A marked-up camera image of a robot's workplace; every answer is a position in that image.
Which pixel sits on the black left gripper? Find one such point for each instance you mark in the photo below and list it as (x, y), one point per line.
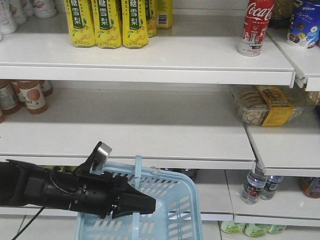
(105, 193)

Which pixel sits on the light blue plastic basket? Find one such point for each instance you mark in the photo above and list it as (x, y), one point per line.
(176, 217)

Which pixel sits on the red coca-cola aluminium bottle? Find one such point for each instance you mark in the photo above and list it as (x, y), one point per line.
(257, 18)

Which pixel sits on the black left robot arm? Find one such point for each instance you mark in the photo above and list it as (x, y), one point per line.
(24, 183)

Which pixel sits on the clear water bottle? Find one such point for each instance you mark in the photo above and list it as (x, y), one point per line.
(270, 187)
(252, 188)

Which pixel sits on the orange C100 juice bottle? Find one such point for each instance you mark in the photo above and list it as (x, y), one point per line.
(34, 99)
(9, 104)

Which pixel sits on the clear cookie box yellow label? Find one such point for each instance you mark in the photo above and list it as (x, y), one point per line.
(269, 105)

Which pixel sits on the yellow pear drink bottle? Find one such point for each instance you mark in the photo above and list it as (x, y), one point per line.
(80, 23)
(134, 24)
(107, 23)

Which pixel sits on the white peach drink bottle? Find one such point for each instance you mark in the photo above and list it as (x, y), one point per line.
(7, 22)
(44, 8)

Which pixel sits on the blue cookie cup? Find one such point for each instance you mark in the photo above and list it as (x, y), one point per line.
(304, 27)

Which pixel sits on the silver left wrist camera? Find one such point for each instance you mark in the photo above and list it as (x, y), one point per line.
(100, 155)

